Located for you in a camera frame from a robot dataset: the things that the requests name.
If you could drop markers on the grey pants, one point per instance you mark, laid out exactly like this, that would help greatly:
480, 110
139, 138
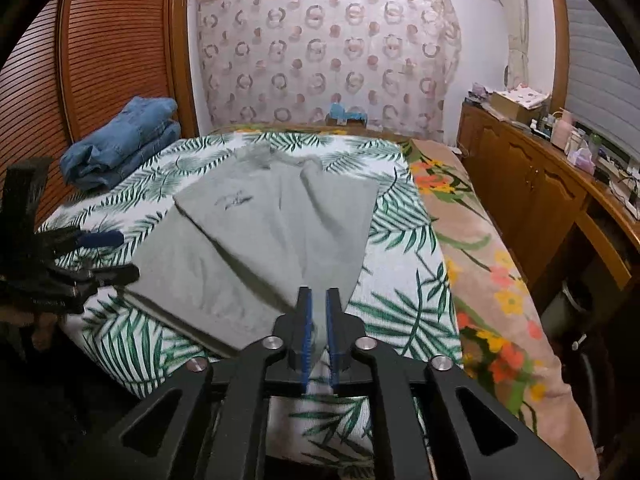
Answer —
270, 230

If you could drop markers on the person's left hand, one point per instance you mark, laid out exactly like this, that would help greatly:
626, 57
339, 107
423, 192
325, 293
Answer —
44, 330

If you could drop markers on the circle print curtain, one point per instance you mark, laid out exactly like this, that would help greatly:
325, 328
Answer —
325, 50

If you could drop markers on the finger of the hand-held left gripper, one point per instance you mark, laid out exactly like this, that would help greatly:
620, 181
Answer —
117, 275
102, 239

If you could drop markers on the floral print box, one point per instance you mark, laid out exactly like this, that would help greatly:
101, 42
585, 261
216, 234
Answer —
517, 102

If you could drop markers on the wooden slatted wardrobe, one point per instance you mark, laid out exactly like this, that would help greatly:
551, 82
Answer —
100, 60

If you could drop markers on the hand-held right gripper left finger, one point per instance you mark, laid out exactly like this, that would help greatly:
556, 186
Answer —
306, 331

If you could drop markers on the leaf print bed sheet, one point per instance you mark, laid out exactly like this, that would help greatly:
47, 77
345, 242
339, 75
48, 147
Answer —
400, 220

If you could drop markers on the grey window shutter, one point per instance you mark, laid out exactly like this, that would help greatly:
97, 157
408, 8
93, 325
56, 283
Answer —
600, 60

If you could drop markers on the folded blue jeans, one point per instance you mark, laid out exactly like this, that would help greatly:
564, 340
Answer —
122, 142

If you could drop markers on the pink container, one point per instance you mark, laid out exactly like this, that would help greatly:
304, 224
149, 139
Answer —
562, 132

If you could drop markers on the purple tissue pack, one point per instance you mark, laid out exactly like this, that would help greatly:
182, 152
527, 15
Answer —
581, 159

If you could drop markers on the wooden cabinet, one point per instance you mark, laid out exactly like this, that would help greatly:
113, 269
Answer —
525, 185

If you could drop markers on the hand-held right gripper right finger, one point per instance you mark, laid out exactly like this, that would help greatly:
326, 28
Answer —
332, 331

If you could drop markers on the floral blanket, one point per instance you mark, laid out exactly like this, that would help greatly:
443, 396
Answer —
500, 310

